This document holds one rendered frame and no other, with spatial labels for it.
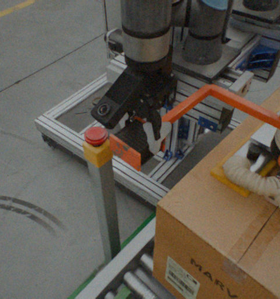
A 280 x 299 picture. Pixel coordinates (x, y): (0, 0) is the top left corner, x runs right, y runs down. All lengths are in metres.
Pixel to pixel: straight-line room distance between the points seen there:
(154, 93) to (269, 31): 1.14
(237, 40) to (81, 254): 1.34
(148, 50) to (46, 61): 2.81
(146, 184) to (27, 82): 1.65
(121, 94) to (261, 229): 0.41
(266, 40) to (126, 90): 1.20
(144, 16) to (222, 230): 0.45
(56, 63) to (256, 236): 2.76
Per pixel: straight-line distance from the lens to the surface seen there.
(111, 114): 0.53
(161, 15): 0.50
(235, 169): 0.71
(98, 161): 0.98
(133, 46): 0.52
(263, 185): 0.70
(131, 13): 0.50
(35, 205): 2.13
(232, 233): 0.72
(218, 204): 0.75
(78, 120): 2.26
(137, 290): 1.23
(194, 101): 0.77
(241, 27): 1.71
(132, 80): 0.55
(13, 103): 2.87
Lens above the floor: 1.70
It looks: 47 degrees down
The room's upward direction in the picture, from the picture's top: straight up
